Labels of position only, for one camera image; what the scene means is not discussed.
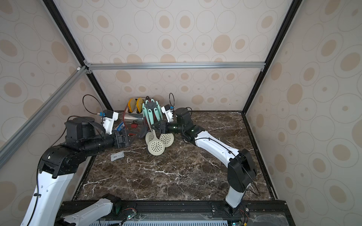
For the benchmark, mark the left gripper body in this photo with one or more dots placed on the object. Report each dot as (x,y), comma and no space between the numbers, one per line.
(116,139)

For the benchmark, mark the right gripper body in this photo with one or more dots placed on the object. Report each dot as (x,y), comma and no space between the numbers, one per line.
(160,126)

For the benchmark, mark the grey utensil rack stand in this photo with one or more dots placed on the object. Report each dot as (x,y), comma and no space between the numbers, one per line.
(155,107)

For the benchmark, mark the cream skimmer pile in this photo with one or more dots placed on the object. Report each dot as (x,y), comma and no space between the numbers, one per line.
(155,147)
(149,137)

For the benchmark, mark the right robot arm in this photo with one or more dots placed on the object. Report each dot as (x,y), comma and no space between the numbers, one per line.
(241,166)

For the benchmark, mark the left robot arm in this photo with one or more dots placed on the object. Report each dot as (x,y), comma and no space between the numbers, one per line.
(58,165)

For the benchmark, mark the red chrome toaster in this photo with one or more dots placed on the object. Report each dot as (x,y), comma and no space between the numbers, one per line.
(133,120)

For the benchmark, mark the blue snack packet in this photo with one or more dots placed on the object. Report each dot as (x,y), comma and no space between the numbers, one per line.
(120,127)

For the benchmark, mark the left yellow toast slice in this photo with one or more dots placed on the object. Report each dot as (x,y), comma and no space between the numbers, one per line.
(132,105)

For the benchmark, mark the yellow toast slice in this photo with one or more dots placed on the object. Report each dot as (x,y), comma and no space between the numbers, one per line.
(139,104)
(132,105)

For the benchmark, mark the right yellow toast slice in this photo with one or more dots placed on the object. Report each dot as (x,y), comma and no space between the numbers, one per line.
(139,104)

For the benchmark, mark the back aluminium rail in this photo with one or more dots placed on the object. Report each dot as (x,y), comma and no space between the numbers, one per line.
(171,66)

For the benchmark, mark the aluminium rail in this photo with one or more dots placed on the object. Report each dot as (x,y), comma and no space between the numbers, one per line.
(171,66)
(15,142)

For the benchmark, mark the left aluminium rail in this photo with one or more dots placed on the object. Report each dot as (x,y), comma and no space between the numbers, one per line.
(15,142)

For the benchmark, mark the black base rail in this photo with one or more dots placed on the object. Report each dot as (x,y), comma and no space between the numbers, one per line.
(253,213)

